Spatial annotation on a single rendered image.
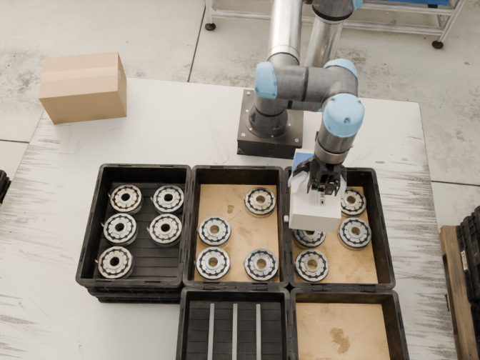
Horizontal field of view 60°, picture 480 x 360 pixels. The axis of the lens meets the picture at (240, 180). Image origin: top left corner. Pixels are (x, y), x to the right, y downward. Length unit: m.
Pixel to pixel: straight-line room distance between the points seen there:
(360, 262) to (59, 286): 0.98
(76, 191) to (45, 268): 0.30
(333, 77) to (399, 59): 2.35
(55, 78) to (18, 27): 1.82
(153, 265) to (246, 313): 0.32
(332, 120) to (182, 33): 2.50
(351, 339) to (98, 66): 1.37
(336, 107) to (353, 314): 0.69
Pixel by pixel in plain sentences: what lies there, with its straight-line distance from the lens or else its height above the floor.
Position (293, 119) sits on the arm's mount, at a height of 0.80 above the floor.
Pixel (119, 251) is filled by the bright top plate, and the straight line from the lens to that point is 1.34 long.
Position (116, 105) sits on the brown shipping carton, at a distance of 1.77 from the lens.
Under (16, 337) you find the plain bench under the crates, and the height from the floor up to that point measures 0.70.
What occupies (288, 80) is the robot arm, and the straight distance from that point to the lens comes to 0.89.
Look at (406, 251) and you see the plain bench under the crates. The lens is 1.58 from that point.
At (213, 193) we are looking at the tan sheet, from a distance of 1.41.
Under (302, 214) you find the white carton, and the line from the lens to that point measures 1.05.
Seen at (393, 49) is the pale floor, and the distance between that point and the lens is 3.30.
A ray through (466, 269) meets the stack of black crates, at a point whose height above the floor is 0.18.
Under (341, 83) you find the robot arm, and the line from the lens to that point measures 0.89.
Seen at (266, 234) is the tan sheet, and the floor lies 0.83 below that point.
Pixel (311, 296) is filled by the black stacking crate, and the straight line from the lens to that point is 1.24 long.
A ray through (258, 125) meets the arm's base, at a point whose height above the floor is 0.84.
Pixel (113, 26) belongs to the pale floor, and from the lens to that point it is 3.39.
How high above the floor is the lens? 2.07
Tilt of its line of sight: 59 degrees down
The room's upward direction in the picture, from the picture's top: 1 degrees clockwise
